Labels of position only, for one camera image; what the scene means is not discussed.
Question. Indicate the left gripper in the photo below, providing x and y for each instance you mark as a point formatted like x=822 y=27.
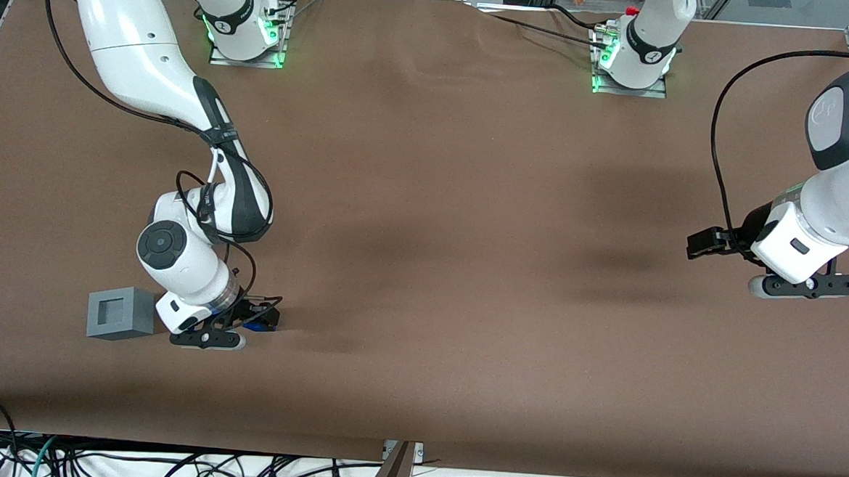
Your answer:
x=749 y=229

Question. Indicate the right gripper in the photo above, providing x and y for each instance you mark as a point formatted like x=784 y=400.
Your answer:
x=249 y=310

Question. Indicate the blue plastic part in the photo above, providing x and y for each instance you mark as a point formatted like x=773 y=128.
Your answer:
x=251 y=325

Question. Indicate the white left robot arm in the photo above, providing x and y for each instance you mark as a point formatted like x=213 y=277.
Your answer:
x=848 y=195

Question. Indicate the gray square base block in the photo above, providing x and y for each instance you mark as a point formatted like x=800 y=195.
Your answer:
x=140 y=318

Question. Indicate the brown table cover sheet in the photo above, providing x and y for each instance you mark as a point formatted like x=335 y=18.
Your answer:
x=427 y=195

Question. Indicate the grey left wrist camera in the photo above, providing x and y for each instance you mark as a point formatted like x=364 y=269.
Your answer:
x=803 y=286

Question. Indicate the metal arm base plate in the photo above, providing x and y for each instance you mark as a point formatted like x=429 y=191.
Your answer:
x=650 y=92
x=248 y=63

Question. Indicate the small metal edge bracket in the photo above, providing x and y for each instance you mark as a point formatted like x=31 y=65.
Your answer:
x=417 y=452

